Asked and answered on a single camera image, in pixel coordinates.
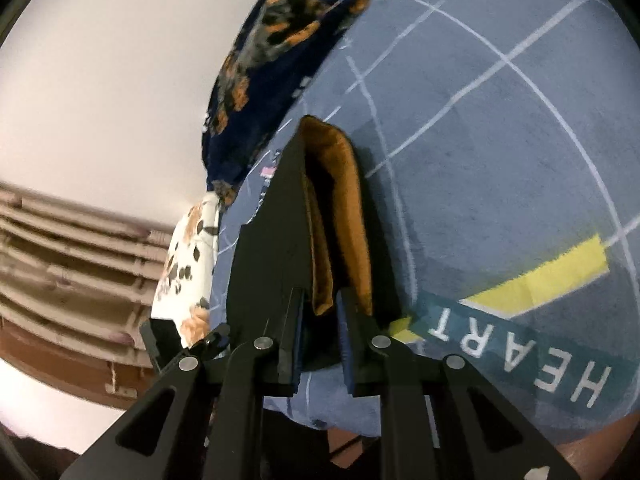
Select white leaf print pillow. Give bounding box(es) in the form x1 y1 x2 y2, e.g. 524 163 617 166
151 192 220 348

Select blue grid bedsheet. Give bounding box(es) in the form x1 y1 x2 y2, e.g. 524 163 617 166
210 0 639 442

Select black pants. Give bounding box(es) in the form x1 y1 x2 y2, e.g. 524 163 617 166
227 116 401 382

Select brown wooden cabinet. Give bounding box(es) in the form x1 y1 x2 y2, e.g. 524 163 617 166
1 184 170 408

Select navy dog print blanket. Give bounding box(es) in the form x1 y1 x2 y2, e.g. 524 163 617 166
202 0 371 207

